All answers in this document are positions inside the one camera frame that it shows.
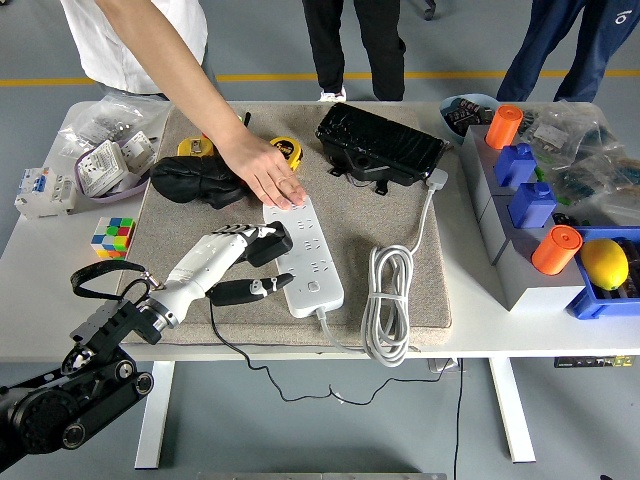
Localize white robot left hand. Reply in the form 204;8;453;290
149;222;296;321

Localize person's left hand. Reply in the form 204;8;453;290
218;133;310;211

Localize thin black adapter cord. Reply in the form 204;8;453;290
207;298;454;405

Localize black plug adapter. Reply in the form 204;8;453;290
245;220;295;269

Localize white power strip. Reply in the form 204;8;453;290
261;195;346;319

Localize yellow tape measure black label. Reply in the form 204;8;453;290
269;136;304;173

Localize black cloth pouch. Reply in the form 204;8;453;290
149;155;251;210

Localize yellow tape measure metal clip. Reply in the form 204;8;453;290
176;136;215;158

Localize colourful puzzle cube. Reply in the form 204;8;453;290
90;216;137;261

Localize purple bowl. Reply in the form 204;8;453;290
73;144;151;204

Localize grey-brown mat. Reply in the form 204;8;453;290
110;102;454;351

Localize white table leg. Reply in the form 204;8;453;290
134;359;176;470
488;357;537;464

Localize black table control panel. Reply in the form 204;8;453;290
553;355;633;369

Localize black wrapped device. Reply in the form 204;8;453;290
314;102;450;197

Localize white socket module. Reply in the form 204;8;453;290
118;130;160;171
77;139;126;197

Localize person in black trousers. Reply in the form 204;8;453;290
302;0;407;104

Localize clear bag of screws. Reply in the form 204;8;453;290
57;93;171;156

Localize white circuit breaker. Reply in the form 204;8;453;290
13;166;77;220

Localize blue plastic bin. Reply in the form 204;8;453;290
565;225;640;321

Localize blue bowl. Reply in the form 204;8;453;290
438;93;501;141

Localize grey block holder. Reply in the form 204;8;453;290
459;122;586;312

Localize black chip components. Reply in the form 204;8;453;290
444;98;494;134

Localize yellow lemon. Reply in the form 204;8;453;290
579;237;630;291

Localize orange cylinder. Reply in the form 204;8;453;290
530;224;584;276
485;103;525;150

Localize blue block with knob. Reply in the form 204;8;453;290
507;181;557;230
493;142;539;190

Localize person in blue trousers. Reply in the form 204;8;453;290
495;0;640;104

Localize clear bags of components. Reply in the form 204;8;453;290
514;99;640;236

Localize black hanging cable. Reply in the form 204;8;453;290
452;357;465;480

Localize white power strip cable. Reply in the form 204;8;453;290
314;167;450;369

